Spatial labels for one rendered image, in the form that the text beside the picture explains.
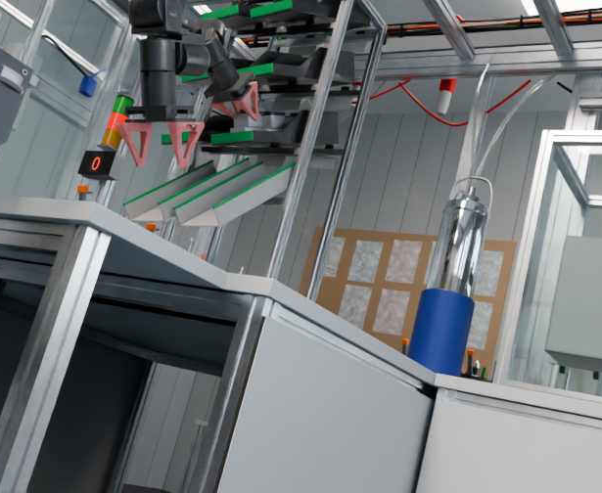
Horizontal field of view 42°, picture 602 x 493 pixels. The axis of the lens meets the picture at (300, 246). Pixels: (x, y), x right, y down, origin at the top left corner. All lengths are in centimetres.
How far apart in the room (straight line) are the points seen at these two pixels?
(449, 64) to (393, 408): 154
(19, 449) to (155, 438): 479
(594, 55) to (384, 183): 314
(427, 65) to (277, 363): 185
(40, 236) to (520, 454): 112
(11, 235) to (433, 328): 130
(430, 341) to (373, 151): 377
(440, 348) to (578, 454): 57
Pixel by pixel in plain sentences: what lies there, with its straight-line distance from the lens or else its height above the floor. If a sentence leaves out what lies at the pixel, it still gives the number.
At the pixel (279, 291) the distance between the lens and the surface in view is 132.
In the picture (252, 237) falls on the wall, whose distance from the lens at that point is 616.
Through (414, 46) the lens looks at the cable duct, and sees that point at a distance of 306.
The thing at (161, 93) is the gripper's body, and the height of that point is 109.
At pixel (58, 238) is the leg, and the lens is 121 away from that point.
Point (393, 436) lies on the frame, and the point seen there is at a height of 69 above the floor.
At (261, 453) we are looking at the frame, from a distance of 136.
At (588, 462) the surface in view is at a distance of 181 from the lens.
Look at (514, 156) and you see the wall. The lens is 543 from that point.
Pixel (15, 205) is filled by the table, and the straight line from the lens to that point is 127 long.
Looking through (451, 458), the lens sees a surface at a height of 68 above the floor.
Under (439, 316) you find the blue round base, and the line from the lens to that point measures 224.
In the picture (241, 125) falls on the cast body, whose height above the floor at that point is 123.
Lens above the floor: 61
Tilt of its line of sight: 14 degrees up
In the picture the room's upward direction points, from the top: 15 degrees clockwise
